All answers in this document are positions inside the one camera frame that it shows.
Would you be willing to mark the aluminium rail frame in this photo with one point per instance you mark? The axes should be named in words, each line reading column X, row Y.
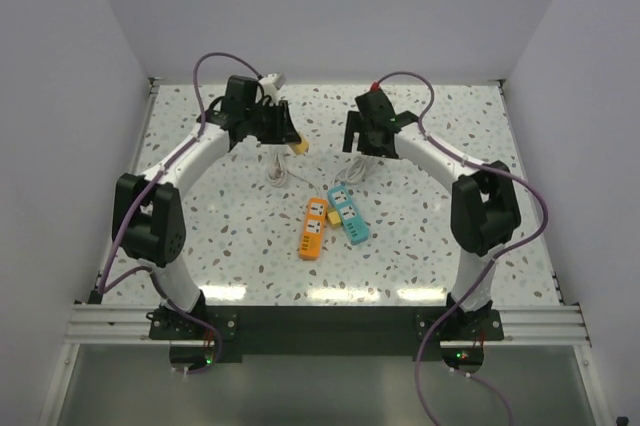
column 243, row 232

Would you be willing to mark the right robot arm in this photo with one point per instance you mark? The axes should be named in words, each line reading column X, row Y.
column 484, row 211

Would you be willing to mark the yellow plug adapter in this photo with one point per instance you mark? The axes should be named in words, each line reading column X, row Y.
column 300, row 148

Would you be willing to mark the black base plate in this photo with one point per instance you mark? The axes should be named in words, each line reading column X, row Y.
column 228, row 334

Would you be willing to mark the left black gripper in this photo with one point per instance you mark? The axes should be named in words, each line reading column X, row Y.
column 283, row 131

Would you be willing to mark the orange power strip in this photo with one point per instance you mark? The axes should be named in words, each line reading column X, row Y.
column 313, row 229

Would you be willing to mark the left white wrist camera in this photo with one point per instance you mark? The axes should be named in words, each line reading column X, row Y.
column 272, row 84

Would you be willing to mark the yellow plug on table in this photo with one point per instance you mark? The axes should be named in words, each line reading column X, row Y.
column 333, row 218

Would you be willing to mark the blue power strip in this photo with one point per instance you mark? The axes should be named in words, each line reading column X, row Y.
column 352, row 221

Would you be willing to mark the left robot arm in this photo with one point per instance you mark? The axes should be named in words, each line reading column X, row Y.
column 148, row 223

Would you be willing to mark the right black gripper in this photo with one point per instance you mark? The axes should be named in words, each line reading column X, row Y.
column 356, row 125

